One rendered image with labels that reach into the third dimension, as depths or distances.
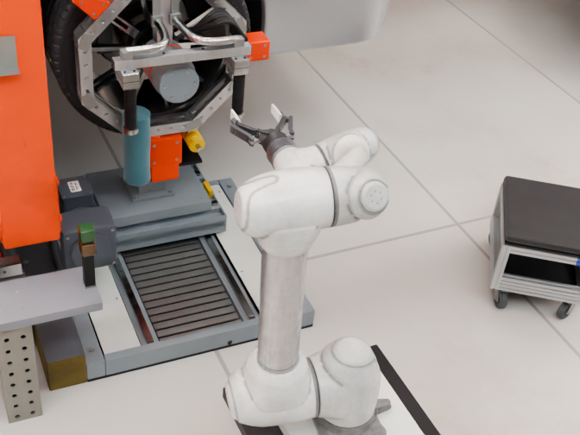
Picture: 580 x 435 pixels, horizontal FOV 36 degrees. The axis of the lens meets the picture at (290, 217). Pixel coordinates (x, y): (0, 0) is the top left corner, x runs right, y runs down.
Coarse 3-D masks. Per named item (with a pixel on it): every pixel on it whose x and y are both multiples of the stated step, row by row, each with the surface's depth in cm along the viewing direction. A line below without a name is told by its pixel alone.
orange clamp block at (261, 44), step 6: (252, 36) 296; (258, 36) 296; (264, 36) 296; (252, 42) 292; (258, 42) 293; (264, 42) 294; (252, 48) 294; (258, 48) 294; (264, 48) 295; (252, 54) 295; (258, 54) 296; (264, 54) 297; (252, 60) 296
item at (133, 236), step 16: (208, 192) 345; (144, 224) 329; (160, 224) 331; (176, 224) 328; (192, 224) 332; (208, 224) 335; (224, 224) 338; (128, 240) 324; (144, 240) 327; (160, 240) 330; (176, 240) 333
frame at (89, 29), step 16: (112, 0) 265; (128, 0) 265; (208, 0) 276; (224, 0) 284; (112, 16) 267; (240, 16) 284; (80, 32) 268; (96, 32) 268; (80, 48) 268; (80, 64) 272; (80, 80) 275; (224, 80) 302; (80, 96) 279; (96, 96) 285; (208, 96) 303; (224, 96) 300; (96, 112) 284; (112, 112) 287; (192, 112) 304; (208, 112) 302; (160, 128) 298; (176, 128) 300; (192, 128) 303
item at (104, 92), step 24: (144, 0) 279; (120, 24) 281; (144, 24) 287; (192, 24) 291; (96, 48) 283; (120, 48) 286; (96, 72) 311; (144, 72) 295; (216, 72) 304; (120, 96) 306; (144, 96) 312; (192, 96) 307
